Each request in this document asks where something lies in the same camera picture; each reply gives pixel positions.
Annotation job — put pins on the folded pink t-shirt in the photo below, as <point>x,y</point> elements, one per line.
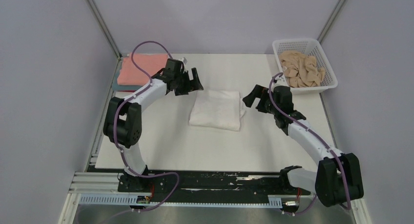
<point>150,63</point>

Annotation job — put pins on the white slotted cable duct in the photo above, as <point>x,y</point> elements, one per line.
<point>139,200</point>

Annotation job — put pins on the beige crumpled t-shirt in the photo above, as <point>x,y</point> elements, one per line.
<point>301,70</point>

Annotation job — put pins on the aluminium corner post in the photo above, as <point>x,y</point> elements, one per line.
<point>104,28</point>
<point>331,20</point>

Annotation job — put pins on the white t-shirt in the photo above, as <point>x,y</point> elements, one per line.
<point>218,109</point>

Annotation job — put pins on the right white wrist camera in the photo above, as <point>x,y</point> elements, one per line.
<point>279,81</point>

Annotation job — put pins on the white plastic basket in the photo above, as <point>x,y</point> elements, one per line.
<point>308,47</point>

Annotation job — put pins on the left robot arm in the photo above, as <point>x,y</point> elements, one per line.
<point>123,121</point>

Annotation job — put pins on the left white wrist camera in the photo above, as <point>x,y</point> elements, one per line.
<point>183,60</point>

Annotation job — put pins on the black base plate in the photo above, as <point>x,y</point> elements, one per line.
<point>209,186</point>

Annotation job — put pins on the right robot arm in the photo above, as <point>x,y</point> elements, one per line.
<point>338,178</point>

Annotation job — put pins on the left aluminium corner post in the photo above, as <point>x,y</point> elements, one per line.
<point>104,28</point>

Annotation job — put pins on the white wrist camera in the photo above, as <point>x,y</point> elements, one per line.
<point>183,60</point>
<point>279,81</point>

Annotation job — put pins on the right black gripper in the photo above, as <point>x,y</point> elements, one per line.
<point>258,91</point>

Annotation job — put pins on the right aluminium corner post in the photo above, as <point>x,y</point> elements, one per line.
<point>331,20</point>

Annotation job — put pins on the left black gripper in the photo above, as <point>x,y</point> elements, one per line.
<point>192,85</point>

